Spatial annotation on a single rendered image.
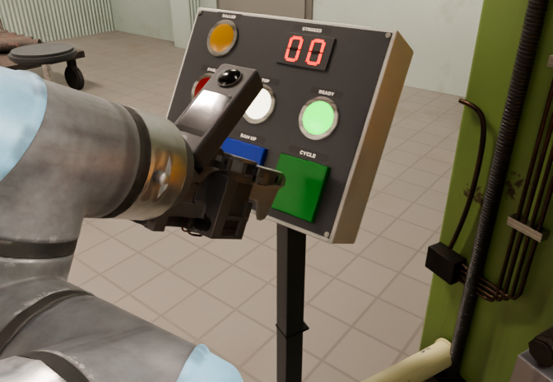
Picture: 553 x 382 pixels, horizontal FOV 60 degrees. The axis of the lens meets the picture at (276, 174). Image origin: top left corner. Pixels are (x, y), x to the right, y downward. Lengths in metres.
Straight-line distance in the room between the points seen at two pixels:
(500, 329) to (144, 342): 0.70
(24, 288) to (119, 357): 0.10
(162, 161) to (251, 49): 0.38
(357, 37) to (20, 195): 0.46
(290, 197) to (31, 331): 0.41
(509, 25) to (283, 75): 0.31
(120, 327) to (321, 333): 1.60
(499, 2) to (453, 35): 3.80
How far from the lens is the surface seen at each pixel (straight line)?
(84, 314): 0.29
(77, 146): 0.32
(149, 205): 0.38
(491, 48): 0.76
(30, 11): 7.11
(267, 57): 0.71
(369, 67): 0.63
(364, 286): 2.07
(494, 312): 0.88
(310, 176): 0.62
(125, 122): 0.36
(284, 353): 1.03
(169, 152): 0.38
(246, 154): 0.68
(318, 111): 0.64
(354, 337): 1.85
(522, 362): 0.59
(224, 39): 0.76
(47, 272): 0.34
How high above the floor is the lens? 1.31
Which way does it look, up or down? 27 degrees down
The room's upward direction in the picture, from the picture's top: straight up
